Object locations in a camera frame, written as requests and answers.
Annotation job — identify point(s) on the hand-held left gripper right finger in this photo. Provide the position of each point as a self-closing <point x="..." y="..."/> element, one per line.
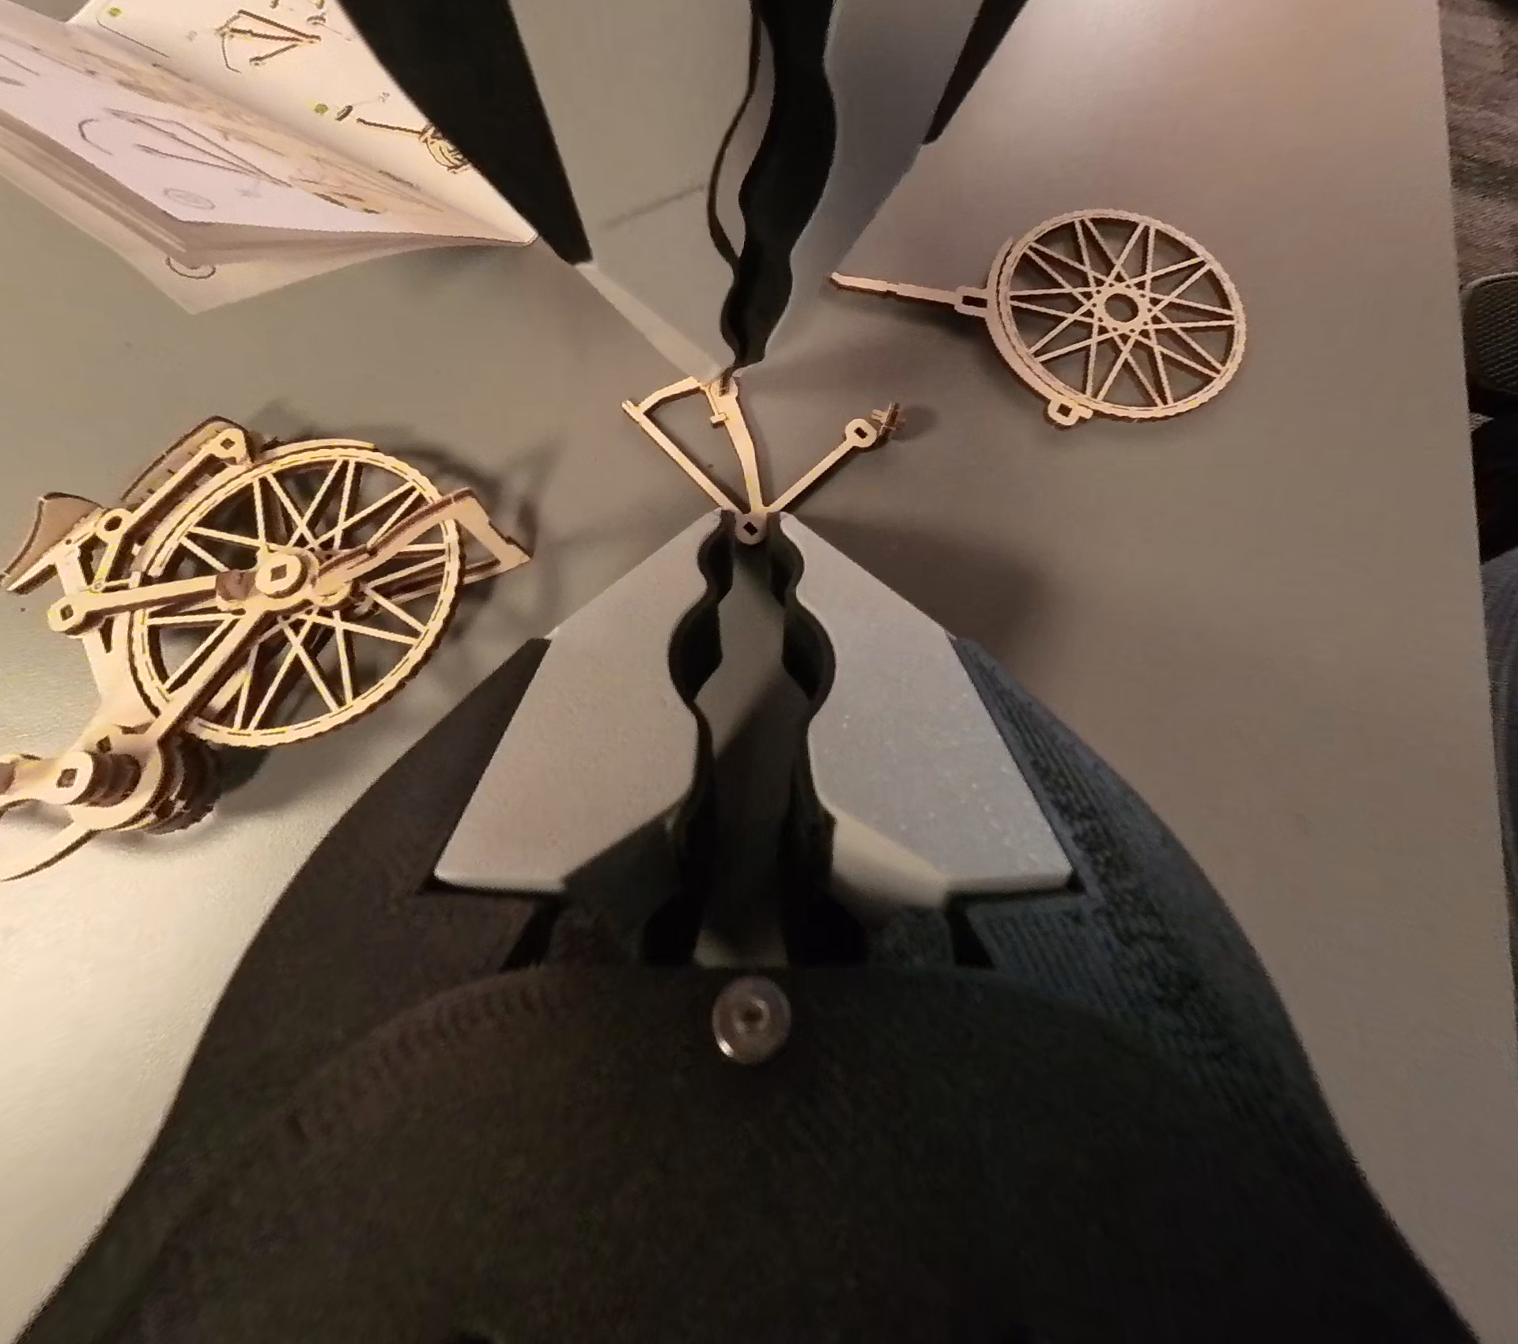
<point x="937" y="761"/>

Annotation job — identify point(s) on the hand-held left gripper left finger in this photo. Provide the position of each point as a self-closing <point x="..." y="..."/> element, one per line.
<point x="556" y="761"/>

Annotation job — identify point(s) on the wooden spoked wheel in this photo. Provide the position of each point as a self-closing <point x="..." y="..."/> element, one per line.
<point x="1116" y="222"/>

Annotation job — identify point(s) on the thin wooden frame part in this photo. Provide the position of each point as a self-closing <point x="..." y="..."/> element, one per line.
<point x="748" y="504"/>

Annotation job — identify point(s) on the wooden bicycle model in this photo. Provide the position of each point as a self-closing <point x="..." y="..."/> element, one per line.
<point x="266" y="578"/>

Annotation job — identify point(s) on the white instruction booklet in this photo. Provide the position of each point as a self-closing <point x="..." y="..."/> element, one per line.
<point x="155" y="133"/>

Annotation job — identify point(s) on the thin wooden rod part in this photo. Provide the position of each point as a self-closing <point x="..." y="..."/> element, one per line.
<point x="915" y="290"/>

